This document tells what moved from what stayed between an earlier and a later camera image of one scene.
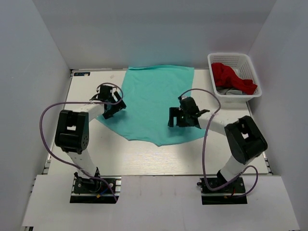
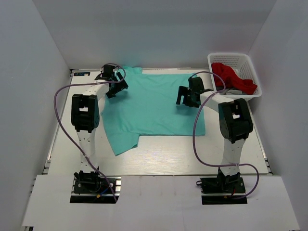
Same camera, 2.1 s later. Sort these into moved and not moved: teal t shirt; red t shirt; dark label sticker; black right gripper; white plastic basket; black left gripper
Moved: black left gripper; black right gripper; teal t shirt
Not moved: red t shirt; white plastic basket; dark label sticker
